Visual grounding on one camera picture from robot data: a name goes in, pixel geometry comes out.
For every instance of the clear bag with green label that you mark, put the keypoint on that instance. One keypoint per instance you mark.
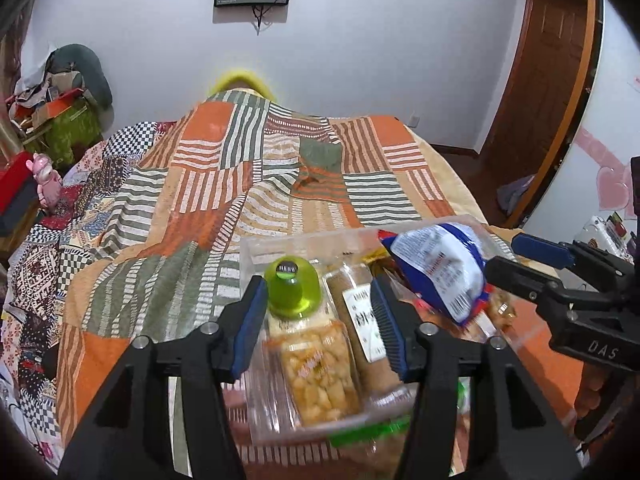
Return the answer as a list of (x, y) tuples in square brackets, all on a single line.
[(370, 432)]

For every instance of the orange cardboard box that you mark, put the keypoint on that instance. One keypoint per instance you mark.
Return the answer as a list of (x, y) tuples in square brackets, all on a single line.
[(57, 105)]

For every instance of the orange striped patchwork quilt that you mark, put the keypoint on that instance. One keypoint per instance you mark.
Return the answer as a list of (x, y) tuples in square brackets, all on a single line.
[(210, 200)]

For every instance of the checkered patchwork blanket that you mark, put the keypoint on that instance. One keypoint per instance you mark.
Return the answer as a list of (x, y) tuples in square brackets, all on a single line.
[(50, 280)]

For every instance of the pile of clothes and clutter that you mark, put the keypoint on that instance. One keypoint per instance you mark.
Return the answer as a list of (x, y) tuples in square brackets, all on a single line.
[(35, 92)]

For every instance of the pink wall decal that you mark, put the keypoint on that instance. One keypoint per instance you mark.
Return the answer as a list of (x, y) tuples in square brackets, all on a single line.
[(612, 180)]

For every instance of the purple grey cloth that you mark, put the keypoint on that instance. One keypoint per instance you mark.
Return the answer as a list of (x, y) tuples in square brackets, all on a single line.
[(515, 195)]

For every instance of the tan cake packet white label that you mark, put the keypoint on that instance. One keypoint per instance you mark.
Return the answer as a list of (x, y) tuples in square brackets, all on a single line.
[(357, 310)]

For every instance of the brown wooden door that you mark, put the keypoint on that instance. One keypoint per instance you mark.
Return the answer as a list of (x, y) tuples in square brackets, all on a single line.
[(545, 100)]

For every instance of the pale yellow blanket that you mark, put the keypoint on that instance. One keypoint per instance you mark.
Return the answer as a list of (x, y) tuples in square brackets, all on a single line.
[(450, 180)]

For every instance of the white wall socket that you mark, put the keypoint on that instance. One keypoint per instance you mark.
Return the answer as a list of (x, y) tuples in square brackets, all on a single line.
[(413, 120)]

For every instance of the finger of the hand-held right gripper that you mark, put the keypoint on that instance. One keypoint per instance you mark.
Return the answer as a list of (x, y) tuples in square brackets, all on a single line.
[(520, 277), (542, 250)]

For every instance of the clear plastic container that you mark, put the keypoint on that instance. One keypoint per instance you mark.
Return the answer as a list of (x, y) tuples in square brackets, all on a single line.
[(270, 255)]

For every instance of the striped red beige curtain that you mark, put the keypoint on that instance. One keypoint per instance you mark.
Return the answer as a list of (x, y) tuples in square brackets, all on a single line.
[(12, 60)]

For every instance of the yellow puffed snack packet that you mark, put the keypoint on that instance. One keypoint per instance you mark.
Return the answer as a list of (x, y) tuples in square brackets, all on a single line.
[(317, 375)]

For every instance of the blue white snack packet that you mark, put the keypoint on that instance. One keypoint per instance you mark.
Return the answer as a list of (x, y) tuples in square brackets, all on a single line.
[(435, 265)]

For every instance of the dark box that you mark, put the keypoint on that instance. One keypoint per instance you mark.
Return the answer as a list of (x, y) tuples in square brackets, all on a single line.
[(17, 217)]

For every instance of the green dome jelly cup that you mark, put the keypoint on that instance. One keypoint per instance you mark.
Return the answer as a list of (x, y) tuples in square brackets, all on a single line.
[(292, 287)]

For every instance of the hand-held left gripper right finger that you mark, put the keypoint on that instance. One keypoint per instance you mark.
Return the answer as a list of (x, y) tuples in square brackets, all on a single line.
[(387, 327)]

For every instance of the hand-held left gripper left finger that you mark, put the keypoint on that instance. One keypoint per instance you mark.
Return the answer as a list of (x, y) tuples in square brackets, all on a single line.
[(250, 327)]

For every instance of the orange bread packet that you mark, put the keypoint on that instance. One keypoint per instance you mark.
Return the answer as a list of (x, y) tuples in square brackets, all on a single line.
[(497, 310)]

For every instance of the white stickered suitcase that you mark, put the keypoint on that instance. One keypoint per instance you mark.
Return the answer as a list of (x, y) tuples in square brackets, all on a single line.
[(602, 235)]

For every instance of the red box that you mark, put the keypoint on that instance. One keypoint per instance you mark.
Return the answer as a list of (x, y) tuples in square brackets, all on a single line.
[(15, 180)]

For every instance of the pink toy figure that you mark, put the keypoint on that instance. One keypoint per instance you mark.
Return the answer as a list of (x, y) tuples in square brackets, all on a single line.
[(47, 185)]

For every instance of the grey cushion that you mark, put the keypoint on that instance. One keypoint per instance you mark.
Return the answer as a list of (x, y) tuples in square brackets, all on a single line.
[(87, 72)]

